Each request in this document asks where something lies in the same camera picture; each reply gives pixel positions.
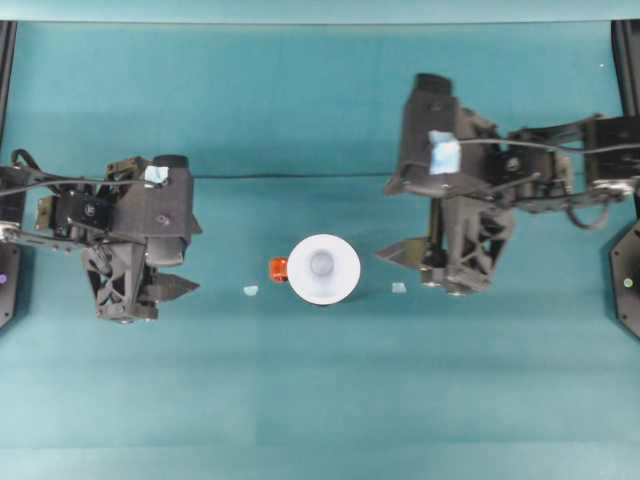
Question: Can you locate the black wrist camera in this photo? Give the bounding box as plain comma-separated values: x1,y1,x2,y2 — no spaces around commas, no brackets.
384,73,496,201
113,153,196,267

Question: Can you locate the blue-green table cloth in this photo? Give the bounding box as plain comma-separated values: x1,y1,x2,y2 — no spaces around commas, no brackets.
0,0,640,480

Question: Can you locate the thin wrist camera cable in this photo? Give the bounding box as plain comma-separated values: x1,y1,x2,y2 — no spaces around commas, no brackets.
457,138,640,154
0,169,156,197

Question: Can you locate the black metal frame rail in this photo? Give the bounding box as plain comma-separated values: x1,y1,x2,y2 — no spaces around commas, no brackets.
610,19,640,117
0,19,19,146

